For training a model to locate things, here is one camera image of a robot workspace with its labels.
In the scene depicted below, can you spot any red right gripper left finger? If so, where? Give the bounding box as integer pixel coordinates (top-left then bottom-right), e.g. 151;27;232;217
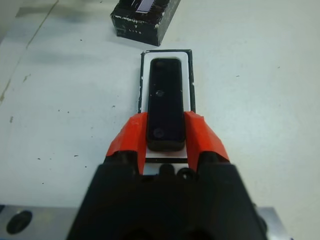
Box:
105;112;149;159

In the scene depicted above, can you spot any slim black camera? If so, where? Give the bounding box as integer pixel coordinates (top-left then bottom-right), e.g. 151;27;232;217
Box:
145;56;187;153

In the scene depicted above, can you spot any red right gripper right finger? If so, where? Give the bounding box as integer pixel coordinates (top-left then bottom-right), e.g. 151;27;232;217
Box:
183;110;230;161

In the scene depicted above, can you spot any black box lid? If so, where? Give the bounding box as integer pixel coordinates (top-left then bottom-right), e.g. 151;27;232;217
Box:
109;0;182;47

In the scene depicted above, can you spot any white box base black rim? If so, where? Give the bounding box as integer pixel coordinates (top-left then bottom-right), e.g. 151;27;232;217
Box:
137;49;197;176

